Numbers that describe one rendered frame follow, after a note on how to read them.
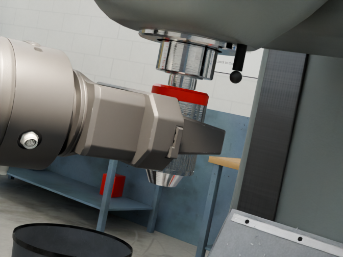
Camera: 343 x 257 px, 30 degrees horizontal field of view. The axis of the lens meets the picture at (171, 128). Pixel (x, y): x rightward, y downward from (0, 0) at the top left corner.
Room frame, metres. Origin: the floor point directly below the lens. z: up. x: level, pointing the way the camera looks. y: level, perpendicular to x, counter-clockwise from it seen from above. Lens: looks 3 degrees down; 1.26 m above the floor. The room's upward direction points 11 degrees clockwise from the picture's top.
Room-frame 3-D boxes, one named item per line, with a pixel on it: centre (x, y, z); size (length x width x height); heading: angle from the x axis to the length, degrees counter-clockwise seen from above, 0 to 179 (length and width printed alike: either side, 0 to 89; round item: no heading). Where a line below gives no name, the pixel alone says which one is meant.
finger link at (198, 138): (0.50, -0.02, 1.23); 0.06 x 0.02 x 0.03; 123
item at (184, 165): (0.52, 0.00, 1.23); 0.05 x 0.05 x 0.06
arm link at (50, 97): (0.47, 0.07, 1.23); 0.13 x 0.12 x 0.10; 33
